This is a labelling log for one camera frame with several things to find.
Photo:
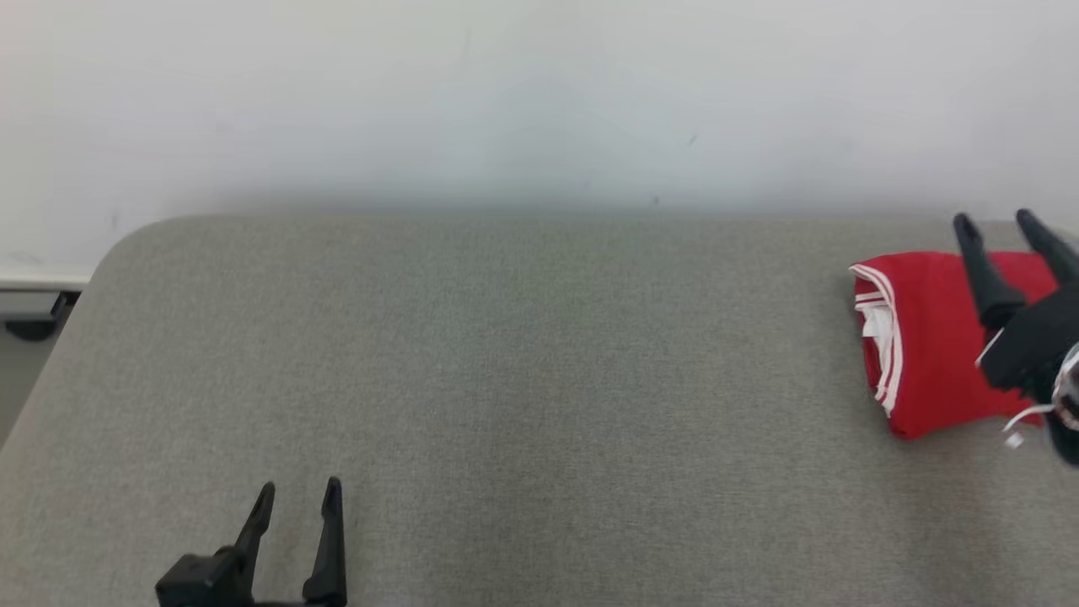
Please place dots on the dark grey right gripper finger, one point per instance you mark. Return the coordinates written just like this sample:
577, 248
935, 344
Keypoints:
986, 278
1054, 253

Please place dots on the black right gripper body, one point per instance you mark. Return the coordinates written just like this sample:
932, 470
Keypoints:
1033, 337

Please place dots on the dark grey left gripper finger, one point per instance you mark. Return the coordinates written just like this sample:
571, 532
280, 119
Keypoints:
329, 556
257, 527

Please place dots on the red white basketball jersey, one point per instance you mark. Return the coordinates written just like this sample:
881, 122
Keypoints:
936, 354

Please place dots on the black caster wheel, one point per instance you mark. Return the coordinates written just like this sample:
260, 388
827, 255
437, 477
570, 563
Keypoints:
34, 329

